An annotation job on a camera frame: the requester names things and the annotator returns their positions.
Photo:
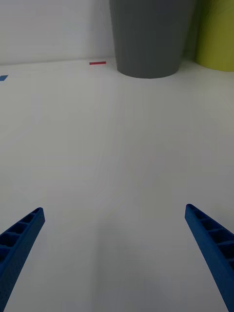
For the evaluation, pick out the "grey plastic waste bin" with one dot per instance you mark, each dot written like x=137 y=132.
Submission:
x=148 y=41

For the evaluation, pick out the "yellow-green plastic waste bin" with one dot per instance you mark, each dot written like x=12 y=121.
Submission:
x=217 y=36

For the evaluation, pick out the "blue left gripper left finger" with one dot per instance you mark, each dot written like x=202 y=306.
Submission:
x=17 y=251

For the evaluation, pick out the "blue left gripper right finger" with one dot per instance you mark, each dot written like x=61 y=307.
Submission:
x=217 y=248

